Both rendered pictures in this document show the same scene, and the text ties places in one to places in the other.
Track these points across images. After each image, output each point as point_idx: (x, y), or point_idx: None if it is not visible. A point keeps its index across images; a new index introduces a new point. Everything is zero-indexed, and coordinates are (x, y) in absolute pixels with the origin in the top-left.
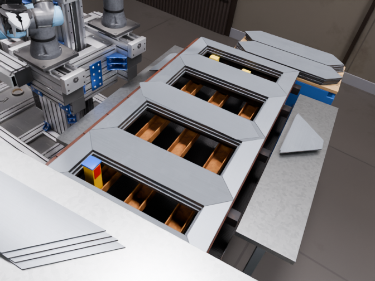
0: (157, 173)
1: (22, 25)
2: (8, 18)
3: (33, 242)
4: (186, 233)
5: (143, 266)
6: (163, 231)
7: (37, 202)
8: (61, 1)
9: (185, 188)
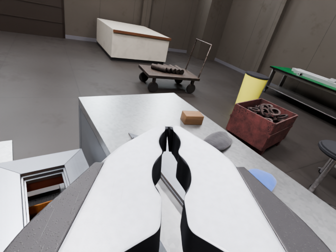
0: (6, 234)
1: (166, 126)
2: (235, 165)
3: None
4: (58, 173)
5: (126, 124)
6: (97, 128)
7: (175, 178)
8: None
9: (9, 197)
